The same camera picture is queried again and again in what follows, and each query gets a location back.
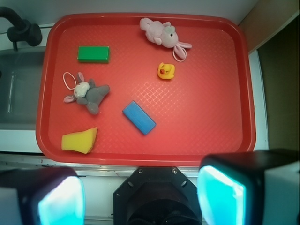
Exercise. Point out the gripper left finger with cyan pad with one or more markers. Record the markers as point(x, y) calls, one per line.
point(45, 196)

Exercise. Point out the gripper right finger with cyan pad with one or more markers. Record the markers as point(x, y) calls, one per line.
point(261, 187)

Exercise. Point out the blue rectangular block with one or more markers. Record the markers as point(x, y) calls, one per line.
point(139, 117)

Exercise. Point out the green rectangular block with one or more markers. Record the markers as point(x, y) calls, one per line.
point(93, 54)

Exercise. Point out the yellow sponge wedge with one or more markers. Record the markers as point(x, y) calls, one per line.
point(82, 142)

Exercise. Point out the grey plush donkey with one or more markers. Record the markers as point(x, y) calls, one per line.
point(85, 93)

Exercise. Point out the red plastic tray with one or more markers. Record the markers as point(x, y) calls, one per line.
point(206, 108)

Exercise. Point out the stainless steel sink basin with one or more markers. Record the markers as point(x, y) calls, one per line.
point(20, 79)

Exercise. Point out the yellow rubber duck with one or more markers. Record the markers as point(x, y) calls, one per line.
point(166, 71)

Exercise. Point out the black sink faucet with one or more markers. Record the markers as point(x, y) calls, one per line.
point(22, 30)

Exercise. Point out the pink plush bunny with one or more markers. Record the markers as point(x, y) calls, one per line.
point(165, 34)

